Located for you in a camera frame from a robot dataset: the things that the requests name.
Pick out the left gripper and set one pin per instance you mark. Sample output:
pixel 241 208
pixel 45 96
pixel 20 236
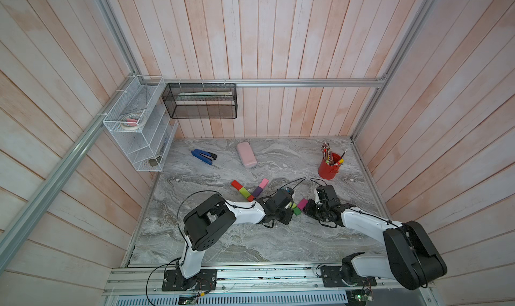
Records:
pixel 290 213

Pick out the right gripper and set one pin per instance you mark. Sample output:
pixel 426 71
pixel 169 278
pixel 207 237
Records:
pixel 308 209

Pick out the small green cube block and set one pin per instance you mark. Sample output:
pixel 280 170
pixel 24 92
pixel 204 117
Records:
pixel 297 211

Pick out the magenta block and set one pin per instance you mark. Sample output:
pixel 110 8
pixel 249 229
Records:
pixel 302 204

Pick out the purple block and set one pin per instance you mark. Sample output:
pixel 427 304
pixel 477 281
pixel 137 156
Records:
pixel 257 191

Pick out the pink block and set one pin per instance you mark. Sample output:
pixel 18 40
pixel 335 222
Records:
pixel 264 183

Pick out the lime green block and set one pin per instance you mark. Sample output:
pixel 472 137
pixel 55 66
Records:
pixel 245 192

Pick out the long red block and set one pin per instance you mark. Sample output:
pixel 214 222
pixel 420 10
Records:
pixel 236 185

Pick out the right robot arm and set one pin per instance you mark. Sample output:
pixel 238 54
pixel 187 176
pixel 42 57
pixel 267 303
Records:
pixel 411 258

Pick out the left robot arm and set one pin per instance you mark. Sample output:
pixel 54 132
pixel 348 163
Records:
pixel 207 223

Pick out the red pencil cup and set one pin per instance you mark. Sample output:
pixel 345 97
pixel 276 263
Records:
pixel 327 171

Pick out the coloured pencils bunch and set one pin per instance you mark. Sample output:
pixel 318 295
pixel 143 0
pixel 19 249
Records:
pixel 328 156

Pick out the pink eraser case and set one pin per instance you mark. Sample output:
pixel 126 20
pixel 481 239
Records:
pixel 246 154

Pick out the blue stapler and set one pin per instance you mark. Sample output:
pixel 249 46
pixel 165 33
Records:
pixel 205 156

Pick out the black mesh basket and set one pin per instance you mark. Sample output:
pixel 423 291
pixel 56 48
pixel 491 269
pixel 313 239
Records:
pixel 201 100

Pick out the tape roll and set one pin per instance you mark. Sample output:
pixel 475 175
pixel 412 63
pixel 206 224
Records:
pixel 132 121

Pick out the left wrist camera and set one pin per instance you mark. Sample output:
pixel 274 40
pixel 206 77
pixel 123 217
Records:
pixel 283 198

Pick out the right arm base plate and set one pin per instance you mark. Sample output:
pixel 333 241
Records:
pixel 343 276

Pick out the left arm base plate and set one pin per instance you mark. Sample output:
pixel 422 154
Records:
pixel 205 280

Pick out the white wire shelf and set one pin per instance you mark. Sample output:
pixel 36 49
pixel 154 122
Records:
pixel 148 147

